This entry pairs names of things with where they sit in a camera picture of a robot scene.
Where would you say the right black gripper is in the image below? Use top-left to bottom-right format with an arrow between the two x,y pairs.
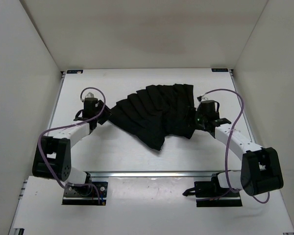
180,107 -> 207,131

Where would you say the black pleated skirt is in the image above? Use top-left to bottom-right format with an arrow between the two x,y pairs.
109,84 -> 195,151

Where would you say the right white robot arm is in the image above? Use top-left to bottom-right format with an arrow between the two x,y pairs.
183,100 -> 284,198

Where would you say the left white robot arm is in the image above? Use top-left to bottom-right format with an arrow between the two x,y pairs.
32,98 -> 111,195

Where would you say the right corner label sticker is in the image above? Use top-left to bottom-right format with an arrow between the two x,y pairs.
211,68 -> 229,72

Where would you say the corner label sticker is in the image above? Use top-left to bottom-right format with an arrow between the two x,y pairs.
66,70 -> 83,74
211,68 -> 229,72

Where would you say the left corner label sticker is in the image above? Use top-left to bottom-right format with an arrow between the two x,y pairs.
66,70 -> 83,74

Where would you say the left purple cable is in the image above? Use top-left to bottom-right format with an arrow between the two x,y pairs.
38,87 -> 107,205

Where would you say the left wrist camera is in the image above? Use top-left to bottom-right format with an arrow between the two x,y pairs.
85,92 -> 94,98

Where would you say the aluminium front rail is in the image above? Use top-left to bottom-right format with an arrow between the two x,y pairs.
89,171 -> 221,178

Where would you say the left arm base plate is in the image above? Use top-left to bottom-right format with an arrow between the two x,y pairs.
62,178 -> 108,206

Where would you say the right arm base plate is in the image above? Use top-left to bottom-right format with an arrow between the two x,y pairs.
182,177 -> 243,208

